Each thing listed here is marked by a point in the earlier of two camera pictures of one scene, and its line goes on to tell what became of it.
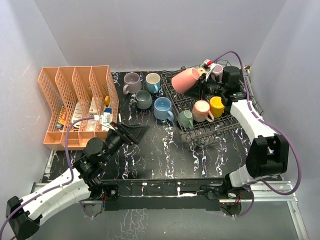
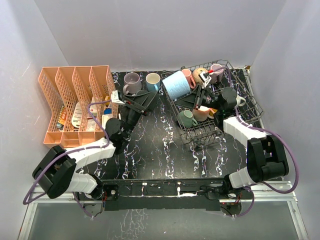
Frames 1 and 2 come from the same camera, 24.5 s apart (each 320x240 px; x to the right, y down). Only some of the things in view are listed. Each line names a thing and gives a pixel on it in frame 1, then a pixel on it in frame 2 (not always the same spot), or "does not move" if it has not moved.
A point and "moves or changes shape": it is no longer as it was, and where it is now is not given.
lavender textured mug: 217,73 does not move
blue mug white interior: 153,81 does not move
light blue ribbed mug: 162,109 → 177,84
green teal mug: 185,119 moves or changes shape
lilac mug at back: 134,84 does not move
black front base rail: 165,195 does not move
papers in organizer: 78,113 does not move
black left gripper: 130,134 → 140,103
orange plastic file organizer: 73,92 does not move
